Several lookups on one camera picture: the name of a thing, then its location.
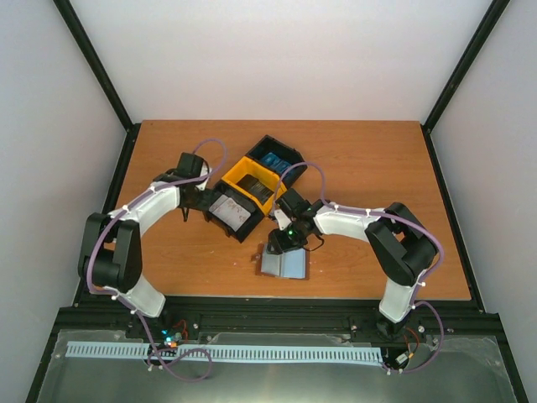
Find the brown leather card holder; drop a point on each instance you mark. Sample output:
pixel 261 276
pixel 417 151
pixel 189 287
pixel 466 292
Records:
pixel 256 259

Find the metal sheet front plate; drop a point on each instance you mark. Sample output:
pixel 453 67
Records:
pixel 460 370

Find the black bin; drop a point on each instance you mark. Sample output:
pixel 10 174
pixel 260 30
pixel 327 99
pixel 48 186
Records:
pixel 246 229
pixel 269 144

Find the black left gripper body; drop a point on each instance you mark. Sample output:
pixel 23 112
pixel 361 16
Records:
pixel 197 202

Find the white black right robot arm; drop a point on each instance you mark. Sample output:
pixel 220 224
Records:
pixel 405 250

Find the black frame post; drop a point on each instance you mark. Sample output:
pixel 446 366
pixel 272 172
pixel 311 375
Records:
pixel 80 36
pixel 479 38

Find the dark credit card stack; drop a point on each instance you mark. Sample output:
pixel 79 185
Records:
pixel 254 187

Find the black frame post right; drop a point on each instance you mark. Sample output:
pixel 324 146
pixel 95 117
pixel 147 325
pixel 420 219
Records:
pixel 479 38

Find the light blue cable duct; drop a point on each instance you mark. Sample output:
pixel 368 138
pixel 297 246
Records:
pixel 236 354

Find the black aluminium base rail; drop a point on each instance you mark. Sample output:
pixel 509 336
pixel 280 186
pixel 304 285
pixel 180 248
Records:
pixel 208 316

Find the yellow bin middle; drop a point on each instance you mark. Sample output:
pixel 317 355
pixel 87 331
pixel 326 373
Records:
pixel 245 166

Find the black bin right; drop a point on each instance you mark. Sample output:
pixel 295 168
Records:
pixel 269 144

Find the black frame post left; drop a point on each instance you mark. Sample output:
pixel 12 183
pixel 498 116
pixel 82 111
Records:
pixel 80 36

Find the black bin left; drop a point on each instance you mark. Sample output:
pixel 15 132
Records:
pixel 246 229

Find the silver credit card stack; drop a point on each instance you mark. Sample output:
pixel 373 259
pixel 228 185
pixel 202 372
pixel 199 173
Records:
pixel 229 212

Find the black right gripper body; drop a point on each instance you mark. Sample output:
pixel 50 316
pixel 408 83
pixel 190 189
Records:
pixel 295 238

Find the blue credit card stack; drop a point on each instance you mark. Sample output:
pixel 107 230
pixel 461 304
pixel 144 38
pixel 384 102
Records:
pixel 275 163

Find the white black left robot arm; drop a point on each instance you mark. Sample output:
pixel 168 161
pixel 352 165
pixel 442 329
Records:
pixel 111 260

